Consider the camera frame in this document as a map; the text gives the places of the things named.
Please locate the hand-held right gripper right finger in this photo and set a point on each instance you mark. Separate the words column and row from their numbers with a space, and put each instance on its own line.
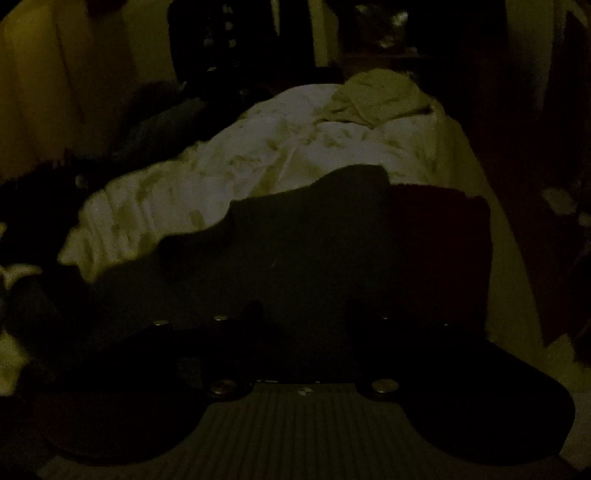
column 358, row 323

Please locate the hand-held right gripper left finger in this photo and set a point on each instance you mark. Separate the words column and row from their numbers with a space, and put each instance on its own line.
column 254, row 323

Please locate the large dark garment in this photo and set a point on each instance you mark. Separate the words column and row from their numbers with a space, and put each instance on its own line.
column 295, row 249

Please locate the dark red garment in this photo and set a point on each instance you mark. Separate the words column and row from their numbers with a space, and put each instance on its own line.
column 438, row 249

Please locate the white floral duvet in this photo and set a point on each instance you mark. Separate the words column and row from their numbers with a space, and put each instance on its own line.
column 258, row 152

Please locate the dark cloth pile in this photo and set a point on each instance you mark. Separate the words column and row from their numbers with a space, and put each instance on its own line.
column 152, row 129

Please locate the pale green cloth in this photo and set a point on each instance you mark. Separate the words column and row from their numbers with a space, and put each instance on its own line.
column 376, row 99

